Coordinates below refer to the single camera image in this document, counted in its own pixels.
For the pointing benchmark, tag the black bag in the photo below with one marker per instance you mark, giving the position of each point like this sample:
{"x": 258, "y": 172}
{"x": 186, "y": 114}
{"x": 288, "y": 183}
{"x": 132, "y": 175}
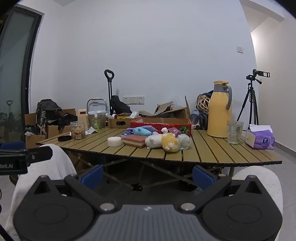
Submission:
{"x": 119, "y": 104}

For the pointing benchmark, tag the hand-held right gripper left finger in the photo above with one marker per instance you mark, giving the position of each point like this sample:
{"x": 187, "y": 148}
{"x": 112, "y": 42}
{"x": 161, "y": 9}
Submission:
{"x": 92, "y": 177}

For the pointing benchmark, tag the white round sponge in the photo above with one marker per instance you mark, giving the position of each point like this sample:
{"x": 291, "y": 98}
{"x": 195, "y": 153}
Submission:
{"x": 115, "y": 141}

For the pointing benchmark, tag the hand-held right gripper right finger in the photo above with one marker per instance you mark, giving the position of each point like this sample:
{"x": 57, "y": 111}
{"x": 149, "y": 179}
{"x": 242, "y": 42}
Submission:
{"x": 203, "y": 178}

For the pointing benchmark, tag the glass door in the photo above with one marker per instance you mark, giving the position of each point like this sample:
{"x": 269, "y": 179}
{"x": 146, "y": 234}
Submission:
{"x": 13, "y": 76}

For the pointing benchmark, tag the clear glass tumbler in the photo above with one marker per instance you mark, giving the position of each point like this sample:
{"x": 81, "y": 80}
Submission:
{"x": 234, "y": 133}

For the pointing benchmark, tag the black clothes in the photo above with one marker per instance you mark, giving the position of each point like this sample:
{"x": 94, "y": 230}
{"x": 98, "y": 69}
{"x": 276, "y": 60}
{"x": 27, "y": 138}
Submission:
{"x": 67, "y": 119}

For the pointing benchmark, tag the white wall switch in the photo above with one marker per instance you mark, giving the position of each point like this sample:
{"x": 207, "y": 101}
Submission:
{"x": 240, "y": 49}

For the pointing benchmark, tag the beige carton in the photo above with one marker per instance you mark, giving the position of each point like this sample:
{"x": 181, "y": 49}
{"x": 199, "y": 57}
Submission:
{"x": 82, "y": 119}

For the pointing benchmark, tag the yellow thermos jug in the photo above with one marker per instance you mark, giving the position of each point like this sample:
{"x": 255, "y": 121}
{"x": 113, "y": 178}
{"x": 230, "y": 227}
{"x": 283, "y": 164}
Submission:
{"x": 217, "y": 111}

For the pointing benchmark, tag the clear glass ball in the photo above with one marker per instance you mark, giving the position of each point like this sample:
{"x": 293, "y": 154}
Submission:
{"x": 184, "y": 141}

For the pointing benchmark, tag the grey blue bottle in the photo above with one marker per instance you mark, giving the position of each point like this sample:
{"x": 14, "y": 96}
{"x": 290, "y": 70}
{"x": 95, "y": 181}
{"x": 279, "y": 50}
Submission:
{"x": 194, "y": 117}

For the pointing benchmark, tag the white bottle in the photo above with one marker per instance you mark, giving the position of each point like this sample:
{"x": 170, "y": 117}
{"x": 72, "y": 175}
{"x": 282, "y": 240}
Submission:
{"x": 134, "y": 114}

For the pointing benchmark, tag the yellow plush toy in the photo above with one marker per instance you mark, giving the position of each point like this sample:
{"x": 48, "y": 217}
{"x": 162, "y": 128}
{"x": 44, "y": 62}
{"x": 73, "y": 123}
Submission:
{"x": 170, "y": 142}

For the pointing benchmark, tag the dark grey backpack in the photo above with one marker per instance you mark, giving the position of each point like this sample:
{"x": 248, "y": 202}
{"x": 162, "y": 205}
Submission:
{"x": 47, "y": 111}

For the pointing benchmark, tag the white wall socket strip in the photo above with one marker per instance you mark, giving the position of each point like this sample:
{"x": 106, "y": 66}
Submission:
{"x": 133, "y": 99}

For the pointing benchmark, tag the black round lid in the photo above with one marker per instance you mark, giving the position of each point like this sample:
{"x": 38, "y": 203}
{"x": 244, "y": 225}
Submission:
{"x": 64, "y": 138}

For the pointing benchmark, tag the person's right leg white trousers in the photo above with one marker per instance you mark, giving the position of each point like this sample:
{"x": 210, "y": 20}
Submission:
{"x": 261, "y": 176}

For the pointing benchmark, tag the black folding table frame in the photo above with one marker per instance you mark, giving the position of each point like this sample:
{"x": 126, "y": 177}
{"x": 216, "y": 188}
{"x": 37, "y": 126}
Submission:
{"x": 138, "y": 185}

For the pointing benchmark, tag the pink layered sponge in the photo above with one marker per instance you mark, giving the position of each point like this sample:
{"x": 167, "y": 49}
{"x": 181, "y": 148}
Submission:
{"x": 134, "y": 141}

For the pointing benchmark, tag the purple satin pouch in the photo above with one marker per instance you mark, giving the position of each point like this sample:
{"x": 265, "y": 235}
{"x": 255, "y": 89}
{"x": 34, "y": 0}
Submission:
{"x": 176, "y": 131}

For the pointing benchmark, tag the glass jar with snacks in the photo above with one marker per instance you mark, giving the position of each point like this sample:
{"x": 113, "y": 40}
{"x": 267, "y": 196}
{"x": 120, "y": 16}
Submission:
{"x": 78, "y": 132}

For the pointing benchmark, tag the white plush toy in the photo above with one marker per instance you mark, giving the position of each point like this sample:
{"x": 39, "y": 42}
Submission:
{"x": 153, "y": 141}

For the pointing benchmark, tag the small cardboard box with hole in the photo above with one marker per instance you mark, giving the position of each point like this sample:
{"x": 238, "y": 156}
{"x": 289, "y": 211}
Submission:
{"x": 120, "y": 122}

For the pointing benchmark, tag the red cardboard box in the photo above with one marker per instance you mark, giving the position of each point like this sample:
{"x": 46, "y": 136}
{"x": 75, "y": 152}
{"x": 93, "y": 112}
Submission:
{"x": 161, "y": 125}

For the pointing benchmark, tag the wicker ball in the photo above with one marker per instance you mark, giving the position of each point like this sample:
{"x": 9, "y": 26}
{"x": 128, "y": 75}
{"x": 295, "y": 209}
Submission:
{"x": 203, "y": 104}

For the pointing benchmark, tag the black suitcase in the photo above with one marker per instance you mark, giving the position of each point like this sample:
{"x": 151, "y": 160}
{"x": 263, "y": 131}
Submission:
{"x": 203, "y": 120}

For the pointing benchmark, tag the clear food jar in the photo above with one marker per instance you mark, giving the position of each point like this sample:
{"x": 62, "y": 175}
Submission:
{"x": 101, "y": 119}

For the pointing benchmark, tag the black tripod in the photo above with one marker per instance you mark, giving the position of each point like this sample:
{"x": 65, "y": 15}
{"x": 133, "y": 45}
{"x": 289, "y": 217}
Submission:
{"x": 251, "y": 97}

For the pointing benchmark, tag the large brown cardboard box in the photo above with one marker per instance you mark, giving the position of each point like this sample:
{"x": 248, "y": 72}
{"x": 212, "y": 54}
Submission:
{"x": 180, "y": 112}

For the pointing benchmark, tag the small white soft toy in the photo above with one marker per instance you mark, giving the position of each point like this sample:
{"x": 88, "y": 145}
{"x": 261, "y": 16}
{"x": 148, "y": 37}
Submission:
{"x": 164, "y": 130}

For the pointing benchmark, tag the green spray bottle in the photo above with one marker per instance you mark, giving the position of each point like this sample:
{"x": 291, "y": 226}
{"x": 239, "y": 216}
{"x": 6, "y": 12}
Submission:
{"x": 96, "y": 122}

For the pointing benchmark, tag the blue plush toy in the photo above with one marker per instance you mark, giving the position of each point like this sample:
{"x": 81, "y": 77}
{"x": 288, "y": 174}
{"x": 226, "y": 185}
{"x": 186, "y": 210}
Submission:
{"x": 141, "y": 131}

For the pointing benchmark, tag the blue cloth bag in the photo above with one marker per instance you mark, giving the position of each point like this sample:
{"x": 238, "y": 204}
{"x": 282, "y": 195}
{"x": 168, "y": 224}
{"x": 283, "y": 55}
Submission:
{"x": 205, "y": 93}

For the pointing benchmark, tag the purple knit cloth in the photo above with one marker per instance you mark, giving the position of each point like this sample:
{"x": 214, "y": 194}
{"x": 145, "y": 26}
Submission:
{"x": 153, "y": 128}

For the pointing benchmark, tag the purple tissue pack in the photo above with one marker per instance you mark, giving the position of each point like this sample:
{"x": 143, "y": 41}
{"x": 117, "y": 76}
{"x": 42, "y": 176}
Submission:
{"x": 261, "y": 139}

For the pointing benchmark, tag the white paper leaflets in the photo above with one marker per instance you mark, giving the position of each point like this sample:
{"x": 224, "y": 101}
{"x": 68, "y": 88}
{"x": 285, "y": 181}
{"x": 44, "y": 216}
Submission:
{"x": 91, "y": 131}

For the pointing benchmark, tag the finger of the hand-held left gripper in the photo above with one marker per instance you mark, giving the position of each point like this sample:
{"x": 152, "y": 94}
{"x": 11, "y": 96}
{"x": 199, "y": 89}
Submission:
{"x": 11, "y": 146}
{"x": 39, "y": 154}

